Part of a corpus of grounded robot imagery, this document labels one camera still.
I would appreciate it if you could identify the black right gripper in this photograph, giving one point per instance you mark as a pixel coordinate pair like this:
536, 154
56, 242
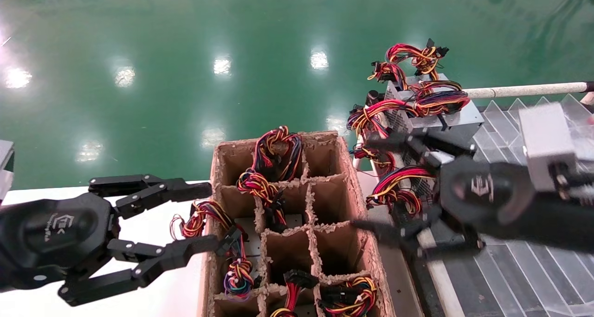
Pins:
482, 191

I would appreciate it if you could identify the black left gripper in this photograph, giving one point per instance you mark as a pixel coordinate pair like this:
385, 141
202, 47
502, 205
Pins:
51, 238

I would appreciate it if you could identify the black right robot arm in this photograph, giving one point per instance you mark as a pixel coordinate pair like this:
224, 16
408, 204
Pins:
557, 224

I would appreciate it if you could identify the brown cardboard divider box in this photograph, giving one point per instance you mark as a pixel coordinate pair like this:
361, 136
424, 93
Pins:
332, 201

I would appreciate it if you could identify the black pipe corner joint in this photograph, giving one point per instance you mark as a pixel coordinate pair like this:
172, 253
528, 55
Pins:
590, 85
373, 97

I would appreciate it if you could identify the clear acrylic divided tray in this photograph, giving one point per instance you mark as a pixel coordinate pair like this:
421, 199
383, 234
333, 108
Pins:
510, 280

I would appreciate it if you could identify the dark workbench frame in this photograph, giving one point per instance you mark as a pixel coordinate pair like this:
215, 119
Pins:
415, 284

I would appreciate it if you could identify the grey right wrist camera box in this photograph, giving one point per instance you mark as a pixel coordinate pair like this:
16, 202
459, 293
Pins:
547, 143

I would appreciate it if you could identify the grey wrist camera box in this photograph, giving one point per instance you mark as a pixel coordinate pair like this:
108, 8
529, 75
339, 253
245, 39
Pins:
4, 182
547, 143

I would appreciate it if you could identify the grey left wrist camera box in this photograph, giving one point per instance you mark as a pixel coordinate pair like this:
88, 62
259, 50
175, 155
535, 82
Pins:
4, 182

